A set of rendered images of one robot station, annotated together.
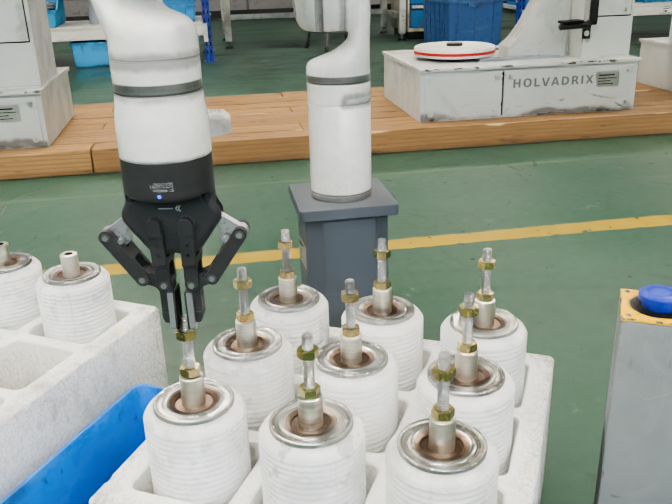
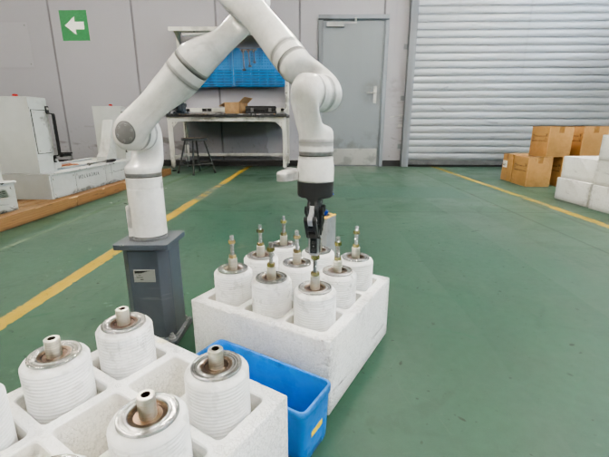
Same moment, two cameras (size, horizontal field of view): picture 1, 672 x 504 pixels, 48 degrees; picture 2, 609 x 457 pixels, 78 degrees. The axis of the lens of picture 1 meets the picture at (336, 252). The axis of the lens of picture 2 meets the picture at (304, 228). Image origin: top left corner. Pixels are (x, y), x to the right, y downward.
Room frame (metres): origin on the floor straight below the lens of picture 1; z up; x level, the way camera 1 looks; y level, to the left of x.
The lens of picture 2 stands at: (0.49, 0.90, 0.60)
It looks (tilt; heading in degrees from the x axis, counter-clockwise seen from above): 15 degrees down; 280
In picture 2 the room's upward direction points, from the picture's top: straight up
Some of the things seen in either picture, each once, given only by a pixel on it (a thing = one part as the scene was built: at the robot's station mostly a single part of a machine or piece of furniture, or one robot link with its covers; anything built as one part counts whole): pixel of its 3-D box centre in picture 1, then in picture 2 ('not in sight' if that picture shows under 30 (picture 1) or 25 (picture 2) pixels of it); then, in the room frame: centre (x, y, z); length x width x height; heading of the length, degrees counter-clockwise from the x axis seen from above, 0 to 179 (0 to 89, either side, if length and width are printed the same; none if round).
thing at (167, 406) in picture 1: (194, 402); (314, 287); (0.61, 0.14, 0.25); 0.08 x 0.08 x 0.01
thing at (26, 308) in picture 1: (15, 322); (63, 403); (0.97, 0.46, 0.16); 0.10 x 0.10 x 0.18
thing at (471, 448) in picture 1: (441, 445); (355, 257); (0.53, -0.08, 0.25); 0.08 x 0.08 x 0.01
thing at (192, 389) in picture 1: (192, 390); (314, 282); (0.61, 0.14, 0.26); 0.02 x 0.02 x 0.03
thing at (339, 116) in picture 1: (340, 138); (147, 207); (1.10, -0.01, 0.39); 0.09 x 0.09 x 0.17; 9
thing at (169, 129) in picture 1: (166, 110); (306, 165); (0.63, 0.14, 0.52); 0.11 x 0.09 x 0.06; 179
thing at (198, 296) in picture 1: (205, 292); not in sight; (0.61, 0.12, 0.36); 0.03 x 0.01 x 0.05; 89
